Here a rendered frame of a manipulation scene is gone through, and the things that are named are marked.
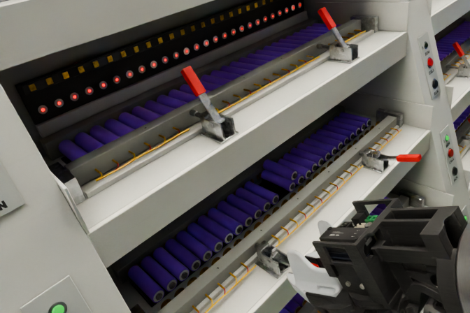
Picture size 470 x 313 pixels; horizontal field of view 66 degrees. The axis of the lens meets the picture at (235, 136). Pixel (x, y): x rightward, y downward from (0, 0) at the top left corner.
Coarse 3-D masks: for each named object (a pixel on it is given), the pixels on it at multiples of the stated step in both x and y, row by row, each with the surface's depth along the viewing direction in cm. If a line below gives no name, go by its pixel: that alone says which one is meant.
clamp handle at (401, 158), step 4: (376, 152) 60; (376, 156) 61; (380, 156) 61; (384, 156) 60; (388, 156) 60; (392, 156) 59; (396, 156) 58; (400, 156) 57; (404, 156) 57; (408, 156) 56; (412, 156) 56; (416, 156) 55; (420, 156) 56; (384, 160) 60; (388, 160) 59; (392, 160) 59; (396, 160) 58; (400, 160) 57; (404, 160) 57; (408, 160) 56; (412, 160) 56; (416, 160) 55
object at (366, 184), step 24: (360, 96) 77; (408, 120) 71; (384, 144) 68; (408, 144) 66; (408, 168) 66; (336, 192) 58; (360, 192) 57; (384, 192) 61; (264, 216) 56; (312, 216) 55; (336, 216) 54; (288, 240) 51; (312, 240) 50; (120, 288) 49; (240, 288) 46; (264, 288) 45; (288, 288) 47; (144, 312) 42; (216, 312) 43; (240, 312) 43; (264, 312) 44
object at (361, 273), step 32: (352, 224) 36; (384, 224) 30; (416, 224) 28; (448, 224) 26; (320, 256) 33; (352, 256) 29; (384, 256) 29; (416, 256) 27; (448, 256) 25; (352, 288) 32; (384, 288) 29; (416, 288) 28; (448, 288) 24
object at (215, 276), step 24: (384, 120) 70; (360, 144) 65; (336, 168) 60; (360, 168) 61; (312, 192) 56; (288, 216) 53; (216, 264) 47; (240, 264) 48; (192, 288) 44; (216, 288) 46; (168, 312) 42
